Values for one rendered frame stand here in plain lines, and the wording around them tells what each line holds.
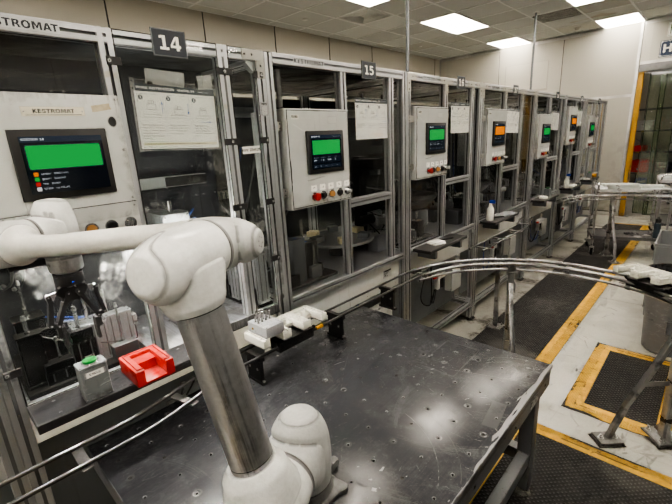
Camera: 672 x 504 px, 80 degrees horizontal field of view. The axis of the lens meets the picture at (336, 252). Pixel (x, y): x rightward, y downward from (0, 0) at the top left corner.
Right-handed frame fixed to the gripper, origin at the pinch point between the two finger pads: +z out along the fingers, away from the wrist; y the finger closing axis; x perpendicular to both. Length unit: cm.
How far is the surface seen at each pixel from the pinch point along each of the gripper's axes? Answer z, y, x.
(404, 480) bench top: 44, -54, 81
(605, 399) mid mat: 110, -241, 104
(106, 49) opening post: -84, -26, -12
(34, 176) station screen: -47.6, 0.9, -7.2
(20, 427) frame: 27.2, 19.5, -10.5
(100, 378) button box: 15.2, -1.4, 2.9
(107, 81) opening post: -75, -24, -10
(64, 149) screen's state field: -55, -8, -7
